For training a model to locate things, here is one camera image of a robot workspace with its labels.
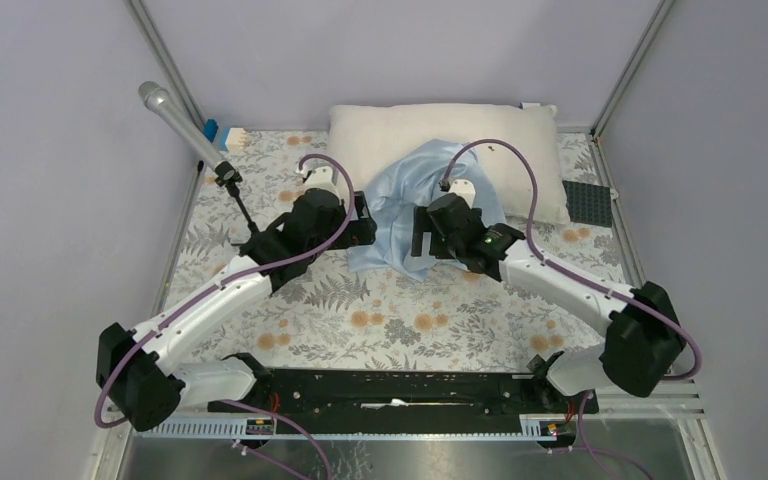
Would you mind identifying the light blue pillowcase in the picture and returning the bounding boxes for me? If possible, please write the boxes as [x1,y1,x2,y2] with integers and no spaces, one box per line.
[347,140,507,282]

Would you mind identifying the cream white pillow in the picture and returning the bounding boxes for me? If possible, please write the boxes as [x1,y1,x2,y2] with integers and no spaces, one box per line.
[327,103,570,224]

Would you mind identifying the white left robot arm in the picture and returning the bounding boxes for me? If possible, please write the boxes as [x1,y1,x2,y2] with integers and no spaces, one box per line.
[96,188,376,432]

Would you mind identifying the blue and white block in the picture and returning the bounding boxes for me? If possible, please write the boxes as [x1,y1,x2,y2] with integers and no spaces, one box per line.
[203,119,249,154]

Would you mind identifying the dark grey studded baseplate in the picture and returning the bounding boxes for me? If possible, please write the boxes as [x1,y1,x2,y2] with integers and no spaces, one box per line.
[562,180,613,228]

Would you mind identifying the silver microphone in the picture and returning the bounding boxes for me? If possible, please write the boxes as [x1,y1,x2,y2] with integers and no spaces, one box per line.
[138,81,224,170]

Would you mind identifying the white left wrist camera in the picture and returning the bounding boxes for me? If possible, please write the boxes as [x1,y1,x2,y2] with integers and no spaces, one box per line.
[296,166,341,198]

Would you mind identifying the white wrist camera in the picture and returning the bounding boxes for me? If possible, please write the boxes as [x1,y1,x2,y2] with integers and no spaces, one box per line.
[296,166,341,198]
[440,179,476,208]

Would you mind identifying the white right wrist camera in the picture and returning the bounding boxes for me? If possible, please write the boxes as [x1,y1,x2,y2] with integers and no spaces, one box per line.
[440,179,476,208]

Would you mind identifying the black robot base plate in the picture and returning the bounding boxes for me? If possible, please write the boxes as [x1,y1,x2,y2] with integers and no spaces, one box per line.
[239,368,582,423]

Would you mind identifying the white slotted cable duct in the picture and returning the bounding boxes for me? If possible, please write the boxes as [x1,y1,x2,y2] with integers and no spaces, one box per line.
[136,412,558,442]

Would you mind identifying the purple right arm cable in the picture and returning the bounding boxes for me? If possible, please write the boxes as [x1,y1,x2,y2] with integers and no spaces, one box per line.
[439,138,704,382]

